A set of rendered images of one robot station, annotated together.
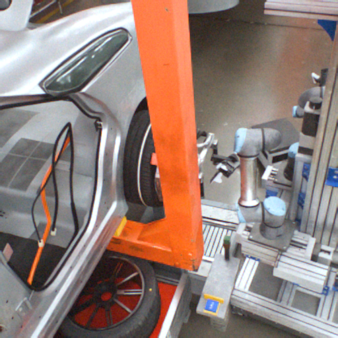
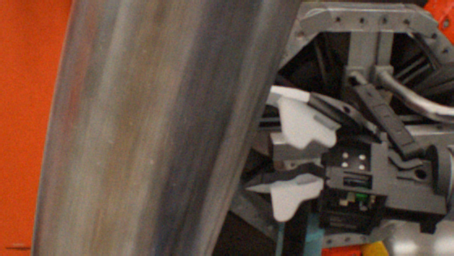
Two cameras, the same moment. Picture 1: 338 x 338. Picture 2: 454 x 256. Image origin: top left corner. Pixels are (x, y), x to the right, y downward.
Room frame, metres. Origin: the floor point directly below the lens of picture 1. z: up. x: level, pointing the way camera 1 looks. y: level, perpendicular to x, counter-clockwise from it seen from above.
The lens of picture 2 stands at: (1.57, -0.57, 1.29)
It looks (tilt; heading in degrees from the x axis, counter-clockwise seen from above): 29 degrees down; 59
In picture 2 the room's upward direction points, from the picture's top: straight up
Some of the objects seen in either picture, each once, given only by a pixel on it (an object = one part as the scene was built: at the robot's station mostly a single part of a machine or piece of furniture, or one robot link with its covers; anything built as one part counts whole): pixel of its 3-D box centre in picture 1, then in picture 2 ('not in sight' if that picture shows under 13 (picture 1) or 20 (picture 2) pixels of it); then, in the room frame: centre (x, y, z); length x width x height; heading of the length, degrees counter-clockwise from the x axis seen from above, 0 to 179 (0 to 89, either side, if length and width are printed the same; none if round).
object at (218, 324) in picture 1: (218, 307); not in sight; (1.43, -0.20, 0.21); 0.10 x 0.10 x 0.42; 65
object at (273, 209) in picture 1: (272, 210); not in sight; (1.53, -0.53, 0.98); 0.13 x 0.12 x 0.14; 83
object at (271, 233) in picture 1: (272, 224); not in sight; (1.53, -0.54, 0.87); 0.15 x 0.15 x 0.10
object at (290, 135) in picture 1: (277, 147); not in sight; (2.96, -1.01, 0.17); 0.43 x 0.36 x 0.34; 10
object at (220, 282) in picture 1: (219, 284); not in sight; (1.46, -0.21, 0.44); 0.43 x 0.17 x 0.03; 155
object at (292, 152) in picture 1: (299, 154); not in sight; (1.95, -0.81, 0.98); 0.13 x 0.12 x 0.14; 73
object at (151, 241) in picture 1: (137, 230); not in sight; (1.76, 0.26, 0.69); 0.52 x 0.17 x 0.35; 65
